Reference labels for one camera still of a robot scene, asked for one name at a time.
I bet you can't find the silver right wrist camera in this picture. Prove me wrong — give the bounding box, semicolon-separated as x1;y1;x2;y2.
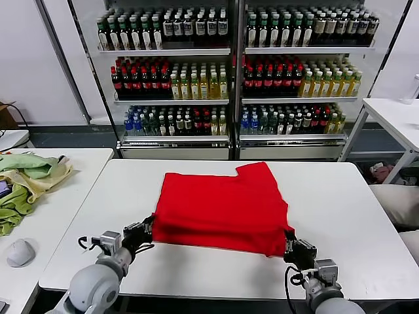
313;258;340;289

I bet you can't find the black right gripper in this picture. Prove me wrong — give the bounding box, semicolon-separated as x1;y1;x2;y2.
283;229;318;271

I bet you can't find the white side table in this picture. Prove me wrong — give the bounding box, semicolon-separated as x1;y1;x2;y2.
338;97;419;184

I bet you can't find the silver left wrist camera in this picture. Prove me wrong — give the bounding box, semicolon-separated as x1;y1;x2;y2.
99;230;123;256

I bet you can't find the red shirt with print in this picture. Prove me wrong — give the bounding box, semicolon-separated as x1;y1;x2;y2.
151;161;295;258

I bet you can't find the white label dark bottle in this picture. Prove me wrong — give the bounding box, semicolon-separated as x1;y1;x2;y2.
162;13;174;46
173;12;185;46
183;12;196;46
217;10;229;46
206;11;218;46
194;12;207;46

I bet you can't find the beige cushion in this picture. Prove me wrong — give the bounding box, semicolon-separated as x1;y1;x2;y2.
369;184;419;232
397;230;419;259

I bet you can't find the grey metal frame pole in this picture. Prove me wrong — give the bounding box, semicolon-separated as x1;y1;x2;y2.
35;0;91;124

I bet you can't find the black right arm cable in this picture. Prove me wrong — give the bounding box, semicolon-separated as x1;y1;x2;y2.
283;265;312;314

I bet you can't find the pinkish clothes pile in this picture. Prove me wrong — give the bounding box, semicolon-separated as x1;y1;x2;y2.
369;162;395;184

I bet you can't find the purple patterned item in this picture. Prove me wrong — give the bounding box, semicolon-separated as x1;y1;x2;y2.
0;180;14;199

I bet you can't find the light green garment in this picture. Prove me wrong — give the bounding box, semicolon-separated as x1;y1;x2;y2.
0;153;64;180

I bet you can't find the grey rounded mouse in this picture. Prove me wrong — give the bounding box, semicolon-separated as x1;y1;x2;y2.
6;238;36;268

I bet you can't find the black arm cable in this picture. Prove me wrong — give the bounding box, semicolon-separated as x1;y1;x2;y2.
283;265;312;314
77;235;103;253

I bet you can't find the cream garment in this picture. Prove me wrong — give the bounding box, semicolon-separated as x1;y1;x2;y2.
0;160;75;204

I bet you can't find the olive green towel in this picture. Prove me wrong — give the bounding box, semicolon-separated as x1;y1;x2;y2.
0;184;37;237

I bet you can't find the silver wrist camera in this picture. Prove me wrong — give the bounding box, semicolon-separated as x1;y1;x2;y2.
99;230;123;256
313;258;340;289

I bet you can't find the brown cardboard box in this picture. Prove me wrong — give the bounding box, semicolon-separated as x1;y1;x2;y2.
0;101;19;130

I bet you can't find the green cap tea bottle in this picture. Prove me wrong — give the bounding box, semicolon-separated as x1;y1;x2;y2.
130;15;142;51
268;13;281;48
291;13;304;48
257;13;270;48
118;16;131;51
151;14;164;50
280;13;293;48
97;16;109;51
302;14;314;48
141;15;153;50
107;16;120;51
246;13;258;48

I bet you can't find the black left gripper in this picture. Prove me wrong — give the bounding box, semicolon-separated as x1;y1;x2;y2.
122;213;156;260

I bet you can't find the black wall cable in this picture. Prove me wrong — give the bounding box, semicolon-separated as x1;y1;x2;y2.
11;103;31;138

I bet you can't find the drinks display shelf unit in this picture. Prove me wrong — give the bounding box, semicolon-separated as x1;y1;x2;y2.
67;0;237;161
236;0;413;163

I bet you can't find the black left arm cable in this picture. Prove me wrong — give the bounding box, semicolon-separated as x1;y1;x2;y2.
77;235;103;253

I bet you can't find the dark green bag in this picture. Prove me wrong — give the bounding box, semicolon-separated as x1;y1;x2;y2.
397;167;419;186

